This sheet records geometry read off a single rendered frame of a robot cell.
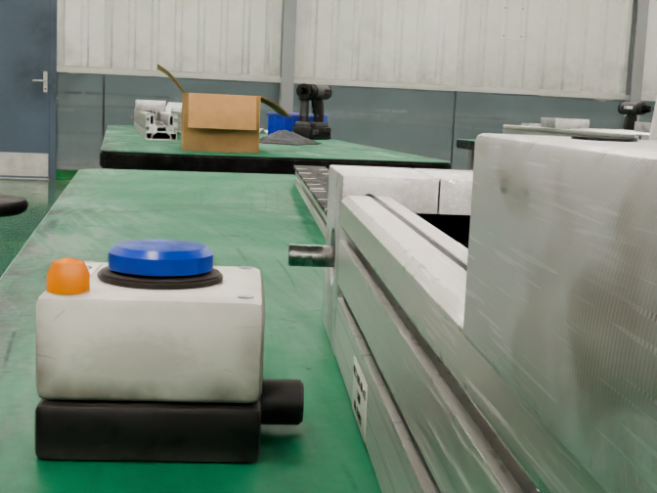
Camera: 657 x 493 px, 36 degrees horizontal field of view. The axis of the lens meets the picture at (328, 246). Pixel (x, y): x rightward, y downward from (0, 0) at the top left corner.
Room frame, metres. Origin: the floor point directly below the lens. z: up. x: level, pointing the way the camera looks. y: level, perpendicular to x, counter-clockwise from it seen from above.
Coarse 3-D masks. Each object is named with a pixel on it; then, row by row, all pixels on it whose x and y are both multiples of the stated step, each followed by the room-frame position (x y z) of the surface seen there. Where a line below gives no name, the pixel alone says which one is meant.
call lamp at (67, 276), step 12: (60, 264) 0.35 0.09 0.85; (72, 264) 0.35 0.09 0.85; (84, 264) 0.36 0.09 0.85; (48, 276) 0.35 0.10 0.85; (60, 276) 0.35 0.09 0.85; (72, 276) 0.35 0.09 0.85; (84, 276) 0.35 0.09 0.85; (48, 288) 0.35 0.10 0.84; (60, 288) 0.35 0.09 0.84; (72, 288) 0.35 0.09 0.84; (84, 288) 0.35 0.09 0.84
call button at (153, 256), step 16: (144, 240) 0.40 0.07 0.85; (160, 240) 0.40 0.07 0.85; (176, 240) 0.40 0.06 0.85; (112, 256) 0.38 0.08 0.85; (128, 256) 0.37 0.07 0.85; (144, 256) 0.37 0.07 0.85; (160, 256) 0.37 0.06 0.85; (176, 256) 0.37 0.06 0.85; (192, 256) 0.37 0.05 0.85; (208, 256) 0.38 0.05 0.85; (128, 272) 0.37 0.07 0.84; (144, 272) 0.37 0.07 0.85; (160, 272) 0.37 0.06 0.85; (176, 272) 0.37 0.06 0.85; (192, 272) 0.37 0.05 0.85
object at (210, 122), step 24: (168, 72) 2.67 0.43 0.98; (192, 96) 2.66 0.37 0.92; (216, 96) 2.67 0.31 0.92; (240, 96) 2.69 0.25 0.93; (192, 120) 2.63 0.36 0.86; (216, 120) 2.65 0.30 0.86; (240, 120) 2.66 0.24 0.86; (192, 144) 2.67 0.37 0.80; (216, 144) 2.68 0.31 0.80; (240, 144) 2.69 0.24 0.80
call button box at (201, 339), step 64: (64, 320) 0.35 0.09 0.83; (128, 320) 0.35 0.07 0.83; (192, 320) 0.35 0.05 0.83; (256, 320) 0.35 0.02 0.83; (64, 384) 0.35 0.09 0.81; (128, 384) 0.35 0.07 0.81; (192, 384) 0.35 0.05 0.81; (256, 384) 0.35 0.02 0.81; (64, 448) 0.35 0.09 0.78; (128, 448) 0.35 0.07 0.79; (192, 448) 0.35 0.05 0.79; (256, 448) 0.35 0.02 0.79
